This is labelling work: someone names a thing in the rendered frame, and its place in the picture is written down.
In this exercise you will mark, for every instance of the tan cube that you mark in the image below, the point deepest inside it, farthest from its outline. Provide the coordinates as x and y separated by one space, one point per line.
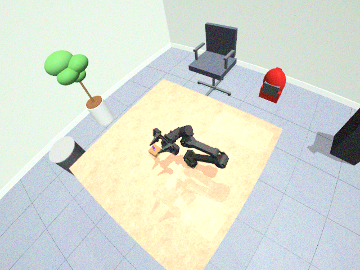
154 153

